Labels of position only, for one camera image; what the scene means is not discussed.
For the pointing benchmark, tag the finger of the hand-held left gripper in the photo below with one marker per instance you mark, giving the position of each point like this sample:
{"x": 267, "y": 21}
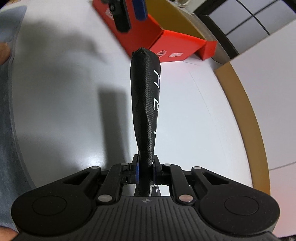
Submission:
{"x": 140, "y": 9}
{"x": 121, "y": 18}

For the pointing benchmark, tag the blue grey cloth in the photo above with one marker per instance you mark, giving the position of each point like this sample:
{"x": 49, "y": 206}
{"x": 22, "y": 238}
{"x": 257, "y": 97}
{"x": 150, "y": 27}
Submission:
{"x": 9, "y": 139}

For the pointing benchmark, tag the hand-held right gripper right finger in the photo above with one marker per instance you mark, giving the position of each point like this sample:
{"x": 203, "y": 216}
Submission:
{"x": 157, "y": 173}

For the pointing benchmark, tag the black shopping bag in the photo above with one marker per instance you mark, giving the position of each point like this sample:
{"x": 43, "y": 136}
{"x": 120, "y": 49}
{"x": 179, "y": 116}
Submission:
{"x": 143, "y": 92}

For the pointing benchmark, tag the red shoe box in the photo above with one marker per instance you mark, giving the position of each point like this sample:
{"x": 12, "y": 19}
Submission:
{"x": 175, "y": 39}

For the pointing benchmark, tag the person's bare leg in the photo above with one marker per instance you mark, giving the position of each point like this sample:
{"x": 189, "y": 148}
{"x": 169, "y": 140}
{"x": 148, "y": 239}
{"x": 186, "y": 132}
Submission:
{"x": 5, "y": 235}
{"x": 3, "y": 53}

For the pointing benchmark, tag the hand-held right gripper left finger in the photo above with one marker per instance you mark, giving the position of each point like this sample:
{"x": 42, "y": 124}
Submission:
{"x": 137, "y": 172}

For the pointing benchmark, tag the black framed glass door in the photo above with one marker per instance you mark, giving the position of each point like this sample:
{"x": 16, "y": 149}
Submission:
{"x": 242, "y": 18}

